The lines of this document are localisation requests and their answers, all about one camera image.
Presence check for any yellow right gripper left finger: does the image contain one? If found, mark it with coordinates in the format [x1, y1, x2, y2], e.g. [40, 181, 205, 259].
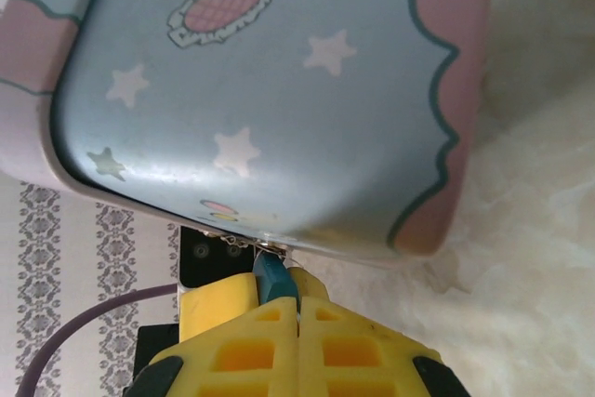
[133, 298, 299, 397]

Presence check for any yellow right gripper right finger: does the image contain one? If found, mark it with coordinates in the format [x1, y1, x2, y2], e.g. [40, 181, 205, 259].
[286, 266, 448, 397]

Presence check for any blue pink tin box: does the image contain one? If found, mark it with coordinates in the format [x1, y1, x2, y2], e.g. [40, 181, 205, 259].
[0, 0, 495, 273]

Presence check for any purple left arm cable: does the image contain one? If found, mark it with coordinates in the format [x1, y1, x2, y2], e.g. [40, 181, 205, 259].
[17, 284, 180, 397]

